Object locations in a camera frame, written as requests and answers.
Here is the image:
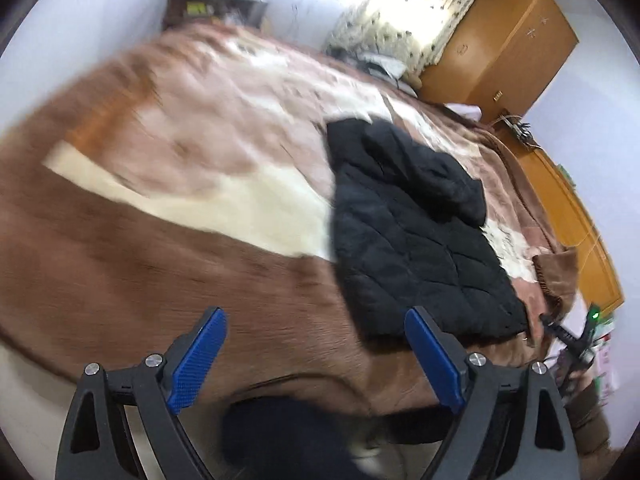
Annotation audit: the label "person's dark trousers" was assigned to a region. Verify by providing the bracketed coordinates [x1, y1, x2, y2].
[222, 395, 383, 480]

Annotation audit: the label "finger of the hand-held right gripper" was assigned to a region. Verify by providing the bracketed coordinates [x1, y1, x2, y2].
[539, 313, 583, 348]

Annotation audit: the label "power strip with cables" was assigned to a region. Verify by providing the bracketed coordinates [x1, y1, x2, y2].
[492, 110, 542, 151]

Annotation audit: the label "wooden wardrobe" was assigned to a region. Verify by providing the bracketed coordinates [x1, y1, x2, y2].
[417, 0, 580, 123]

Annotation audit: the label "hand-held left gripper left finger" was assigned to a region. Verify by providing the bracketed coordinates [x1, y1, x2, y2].
[54, 307, 228, 480]

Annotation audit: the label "black puffer jacket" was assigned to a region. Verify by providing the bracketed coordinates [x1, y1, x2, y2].
[325, 117, 531, 340]

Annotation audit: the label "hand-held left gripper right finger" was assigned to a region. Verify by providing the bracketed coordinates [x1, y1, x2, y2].
[404, 306, 586, 480]

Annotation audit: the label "wooden headboard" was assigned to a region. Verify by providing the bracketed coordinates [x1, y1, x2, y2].
[492, 120, 626, 321]

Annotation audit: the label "heart print curtain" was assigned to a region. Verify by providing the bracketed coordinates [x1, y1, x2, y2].
[325, 0, 488, 73]

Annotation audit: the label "brown patterned fleece blanket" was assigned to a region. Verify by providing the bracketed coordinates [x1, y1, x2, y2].
[0, 22, 581, 418]

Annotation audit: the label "white pillow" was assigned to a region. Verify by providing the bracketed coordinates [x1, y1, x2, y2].
[442, 102, 483, 122]

